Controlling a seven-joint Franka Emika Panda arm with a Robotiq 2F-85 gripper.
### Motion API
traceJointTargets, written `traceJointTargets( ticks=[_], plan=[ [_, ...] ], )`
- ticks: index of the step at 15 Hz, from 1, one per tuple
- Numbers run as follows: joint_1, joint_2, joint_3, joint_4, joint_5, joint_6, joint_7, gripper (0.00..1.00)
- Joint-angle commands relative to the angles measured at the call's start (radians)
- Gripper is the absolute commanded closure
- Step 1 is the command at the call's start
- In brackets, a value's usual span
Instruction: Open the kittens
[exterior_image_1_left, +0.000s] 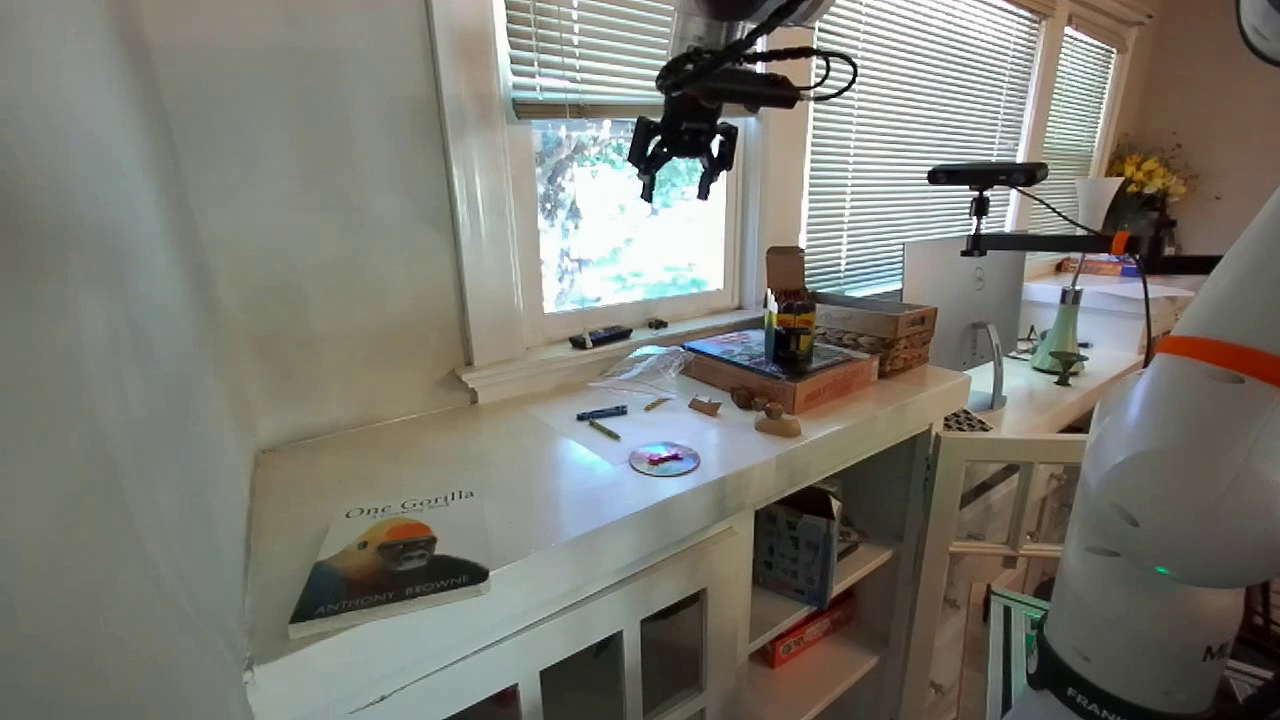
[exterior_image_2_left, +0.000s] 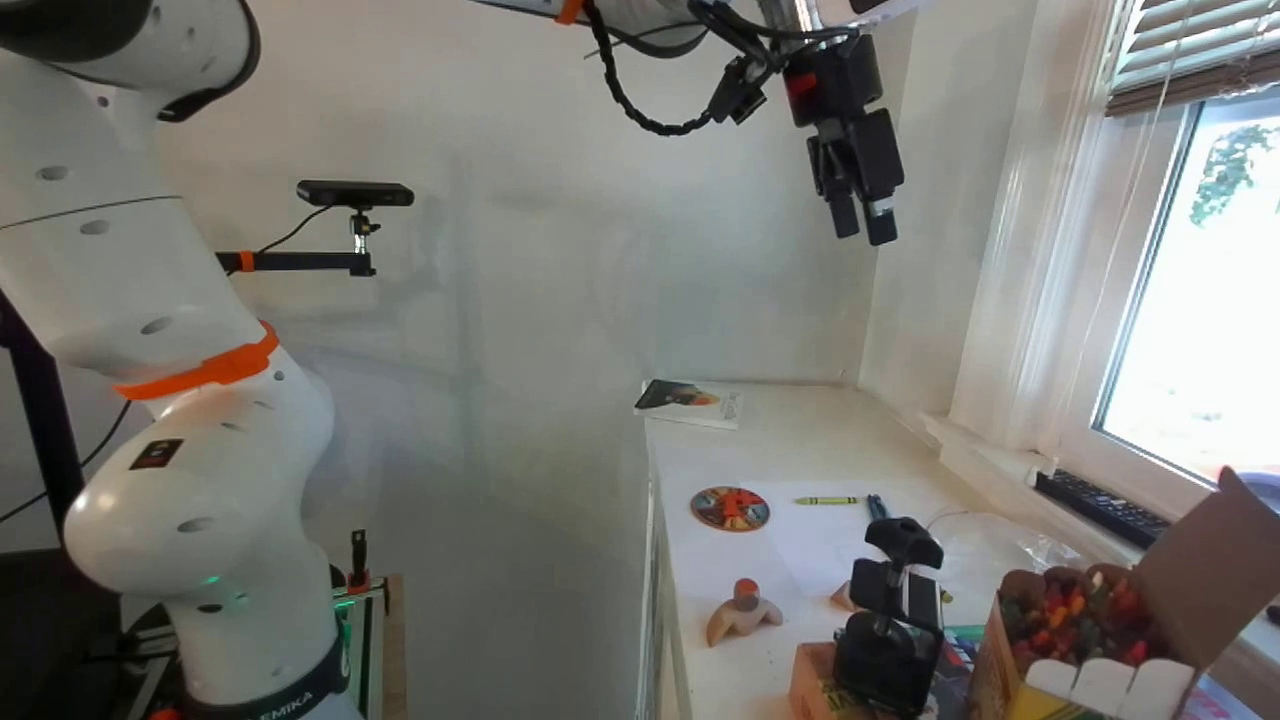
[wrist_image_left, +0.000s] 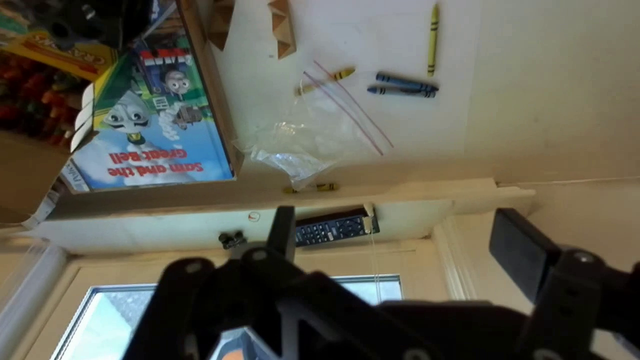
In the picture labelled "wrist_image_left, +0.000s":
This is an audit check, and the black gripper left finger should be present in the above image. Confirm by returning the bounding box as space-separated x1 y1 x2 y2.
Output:
121 204 376 360

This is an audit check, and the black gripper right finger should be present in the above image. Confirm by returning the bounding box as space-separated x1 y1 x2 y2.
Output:
488 205 640 360

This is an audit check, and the small black sill item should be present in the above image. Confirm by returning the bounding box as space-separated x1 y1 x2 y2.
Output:
217 227 247 251

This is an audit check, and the black remote control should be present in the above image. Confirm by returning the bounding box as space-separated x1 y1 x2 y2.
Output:
293 210 376 248

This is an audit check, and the clear plastic bag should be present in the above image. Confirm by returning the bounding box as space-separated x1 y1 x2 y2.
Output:
237 57 395 192

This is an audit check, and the brown wooden box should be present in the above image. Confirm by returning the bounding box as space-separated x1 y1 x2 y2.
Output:
65 0 247 196

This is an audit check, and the blue crayon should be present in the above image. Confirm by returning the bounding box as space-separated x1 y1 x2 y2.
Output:
372 70 439 91
365 82 437 99

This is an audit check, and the green crayon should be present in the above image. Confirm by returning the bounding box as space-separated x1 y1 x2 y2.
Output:
425 2 441 76

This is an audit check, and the small wooden block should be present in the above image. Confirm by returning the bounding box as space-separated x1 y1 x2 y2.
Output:
265 0 297 60
206 0 235 52

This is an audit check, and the dark jar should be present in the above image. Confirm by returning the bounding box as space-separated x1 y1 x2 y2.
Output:
42 0 157 45

